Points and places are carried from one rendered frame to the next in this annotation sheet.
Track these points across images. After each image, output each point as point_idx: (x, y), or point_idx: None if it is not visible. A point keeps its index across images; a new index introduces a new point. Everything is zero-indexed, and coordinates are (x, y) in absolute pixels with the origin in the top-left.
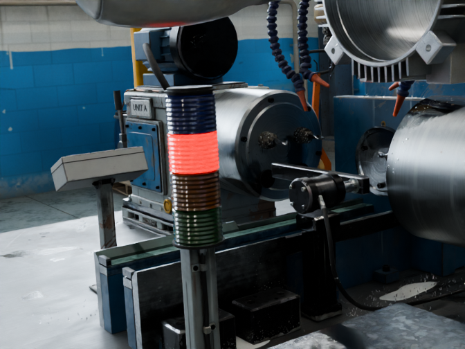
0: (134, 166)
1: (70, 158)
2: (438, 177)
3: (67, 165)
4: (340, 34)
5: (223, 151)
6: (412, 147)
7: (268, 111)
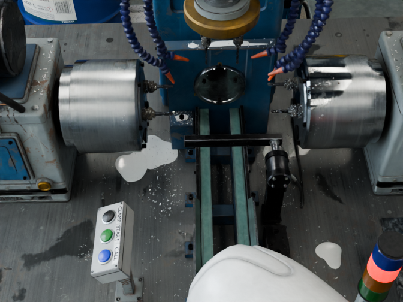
0: (131, 219)
1: (120, 261)
2: (350, 133)
3: (123, 268)
4: None
5: (120, 141)
6: (328, 120)
7: (140, 93)
